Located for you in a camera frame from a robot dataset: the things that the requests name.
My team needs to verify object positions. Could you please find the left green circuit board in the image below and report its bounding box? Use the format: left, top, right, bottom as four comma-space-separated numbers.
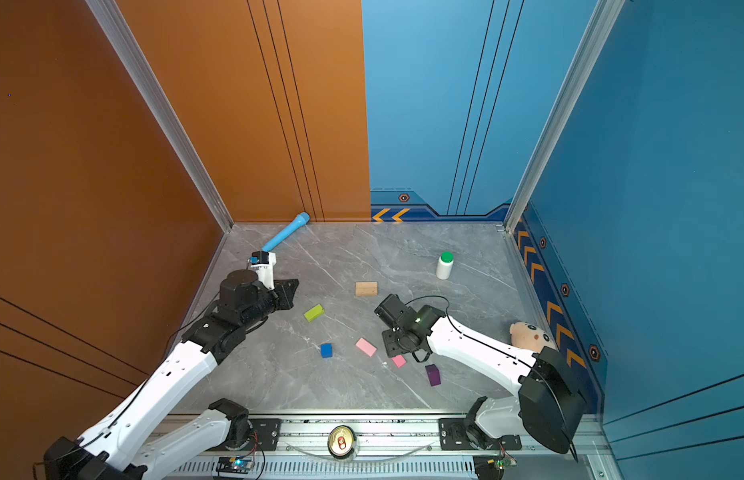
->
215, 456, 255, 476

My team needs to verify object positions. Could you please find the lime green block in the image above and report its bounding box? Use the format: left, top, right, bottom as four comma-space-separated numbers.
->
304, 305, 325, 322

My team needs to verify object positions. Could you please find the blue toy microphone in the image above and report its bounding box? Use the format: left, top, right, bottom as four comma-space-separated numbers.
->
262, 212, 311, 252

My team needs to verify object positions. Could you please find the pink plush doll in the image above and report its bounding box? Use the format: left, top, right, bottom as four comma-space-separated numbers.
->
510, 322, 558, 353

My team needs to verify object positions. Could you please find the right circuit board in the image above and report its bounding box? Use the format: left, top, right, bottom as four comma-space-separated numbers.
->
487, 454, 518, 471

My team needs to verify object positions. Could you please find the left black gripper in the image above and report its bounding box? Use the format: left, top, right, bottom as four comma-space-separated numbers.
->
241, 277, 300, 333

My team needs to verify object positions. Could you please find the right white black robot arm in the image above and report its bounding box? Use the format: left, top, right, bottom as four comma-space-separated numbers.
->
375, 294, 587, 457

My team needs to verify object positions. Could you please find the aluminium front rail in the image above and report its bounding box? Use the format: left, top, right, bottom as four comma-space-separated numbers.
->
148, 412, 622, 479

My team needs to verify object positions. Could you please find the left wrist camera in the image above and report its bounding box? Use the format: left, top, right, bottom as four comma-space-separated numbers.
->
249, 251, 277, 290

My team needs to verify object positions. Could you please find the white bottle green cap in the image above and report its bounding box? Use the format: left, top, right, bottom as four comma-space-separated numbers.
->
436, 251, 455, 280

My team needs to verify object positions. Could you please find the purple block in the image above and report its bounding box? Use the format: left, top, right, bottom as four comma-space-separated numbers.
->
425, 364, 442, 387

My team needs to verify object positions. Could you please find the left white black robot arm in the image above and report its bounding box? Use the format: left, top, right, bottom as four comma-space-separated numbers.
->
39, 269, 300, 479

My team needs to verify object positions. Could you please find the round emergency button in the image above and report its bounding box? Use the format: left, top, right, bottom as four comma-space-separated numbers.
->
327, 425, 358, 461

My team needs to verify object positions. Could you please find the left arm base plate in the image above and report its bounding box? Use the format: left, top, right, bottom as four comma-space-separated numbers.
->
203, 418, 283, 452

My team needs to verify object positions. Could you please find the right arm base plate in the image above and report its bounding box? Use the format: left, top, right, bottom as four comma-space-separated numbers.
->
438, 418, 523, 451

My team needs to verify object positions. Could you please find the dark blue cube block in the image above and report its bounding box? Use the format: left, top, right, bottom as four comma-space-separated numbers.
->
320, 343, 333, 359

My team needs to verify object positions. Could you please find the light pink block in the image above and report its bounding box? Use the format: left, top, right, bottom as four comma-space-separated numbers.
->
356, 338, 377, 357

